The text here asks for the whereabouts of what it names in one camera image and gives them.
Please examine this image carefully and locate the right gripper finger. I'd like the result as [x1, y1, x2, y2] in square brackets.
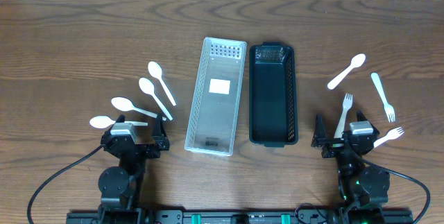
[311, 114, 328, 147]
[356, 110, 371, 125]

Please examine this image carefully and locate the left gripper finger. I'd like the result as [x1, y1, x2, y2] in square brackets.
[110, 114, 126, 135]
[151, 114, 170, 150]

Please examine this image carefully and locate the white spoon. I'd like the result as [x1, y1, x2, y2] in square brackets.
[139, 78, 173, 120]
[111, 97, 173, 121]
[327, 53, 366, 90]
[148, 61, 177, 106]

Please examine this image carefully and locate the white fork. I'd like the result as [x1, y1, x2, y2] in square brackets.
[370, 72, 395, 123]
[373, 127, 404, 148]
[334, 93, 353, 138]

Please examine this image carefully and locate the white spoon lowest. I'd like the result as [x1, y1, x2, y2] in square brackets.
[89, 116, 149, 129]

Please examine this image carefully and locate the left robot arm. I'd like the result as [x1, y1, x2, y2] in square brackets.
[98, 115, 170, 209]

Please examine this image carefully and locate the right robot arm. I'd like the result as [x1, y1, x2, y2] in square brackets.
[311, 111, 390, 209]

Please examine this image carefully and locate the clear plastic basket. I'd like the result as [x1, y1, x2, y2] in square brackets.
[185, 37, 247, 157]

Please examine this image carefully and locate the white label in basket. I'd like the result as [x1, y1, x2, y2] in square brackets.
[209, 78, 230, 95]

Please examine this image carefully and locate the black plastic basket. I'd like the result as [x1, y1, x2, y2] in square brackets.
[249, 42, 299, 148]

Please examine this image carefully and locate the black mounting rail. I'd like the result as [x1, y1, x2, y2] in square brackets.
[66, 209, 413, 224]

